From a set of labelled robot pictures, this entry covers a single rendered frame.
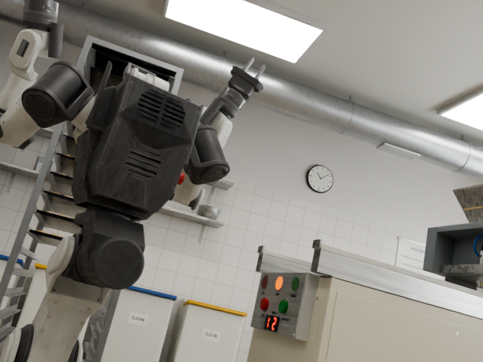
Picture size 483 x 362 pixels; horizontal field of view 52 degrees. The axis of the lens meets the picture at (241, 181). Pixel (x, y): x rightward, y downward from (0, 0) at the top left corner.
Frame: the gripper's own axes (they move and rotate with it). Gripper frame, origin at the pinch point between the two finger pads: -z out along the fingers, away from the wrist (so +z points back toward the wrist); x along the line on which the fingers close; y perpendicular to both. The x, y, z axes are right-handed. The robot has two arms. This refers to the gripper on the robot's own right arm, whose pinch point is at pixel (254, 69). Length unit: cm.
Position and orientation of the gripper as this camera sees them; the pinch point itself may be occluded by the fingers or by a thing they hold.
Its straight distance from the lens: 171.7
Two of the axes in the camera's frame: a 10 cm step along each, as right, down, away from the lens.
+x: -8.1, -5.7, 1.0
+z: -5.8, 8.1, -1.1
